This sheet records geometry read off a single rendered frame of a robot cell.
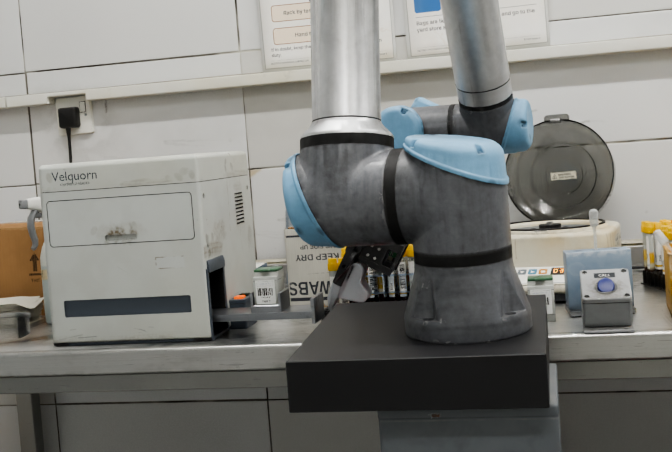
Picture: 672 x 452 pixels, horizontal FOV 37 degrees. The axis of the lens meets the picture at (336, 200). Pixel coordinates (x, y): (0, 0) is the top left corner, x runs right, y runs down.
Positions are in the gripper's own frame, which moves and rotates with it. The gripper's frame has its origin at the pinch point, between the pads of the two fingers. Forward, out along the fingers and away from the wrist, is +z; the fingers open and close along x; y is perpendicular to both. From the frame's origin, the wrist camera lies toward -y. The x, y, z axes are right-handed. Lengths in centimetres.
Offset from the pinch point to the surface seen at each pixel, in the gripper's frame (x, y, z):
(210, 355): -8.6, -12.0, 14.3
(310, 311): -3.4, -1.6, 2.1
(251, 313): -3.2, -10.0, 6.9
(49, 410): 59, -56, 70
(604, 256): 6.5, 35.3, -25.1
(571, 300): 5.8, 33.8, -16.6
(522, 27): 59, 5, -56
